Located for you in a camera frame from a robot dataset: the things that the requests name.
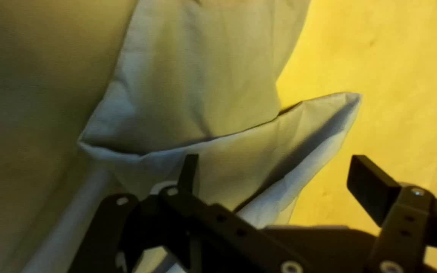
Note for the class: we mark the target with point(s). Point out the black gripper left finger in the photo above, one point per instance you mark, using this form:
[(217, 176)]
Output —
[(189, 175)]

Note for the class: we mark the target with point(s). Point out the light wood side table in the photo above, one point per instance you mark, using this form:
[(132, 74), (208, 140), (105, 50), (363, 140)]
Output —
[(386, 50)]

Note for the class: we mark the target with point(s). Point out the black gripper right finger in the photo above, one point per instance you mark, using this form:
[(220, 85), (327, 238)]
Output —
[(407, 214)]

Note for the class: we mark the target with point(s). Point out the white cloth towel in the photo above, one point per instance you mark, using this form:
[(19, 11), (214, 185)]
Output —
[(107, 96)]

